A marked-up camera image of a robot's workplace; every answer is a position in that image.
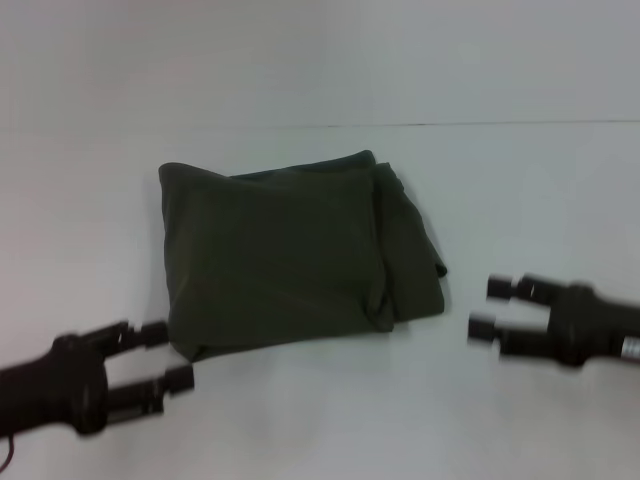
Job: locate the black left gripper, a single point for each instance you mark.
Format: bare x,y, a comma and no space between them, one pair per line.
50,390

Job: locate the dark green FREE t-shirt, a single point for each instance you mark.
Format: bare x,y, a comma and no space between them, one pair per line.
300,250

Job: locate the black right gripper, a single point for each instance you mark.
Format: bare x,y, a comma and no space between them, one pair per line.
590,327

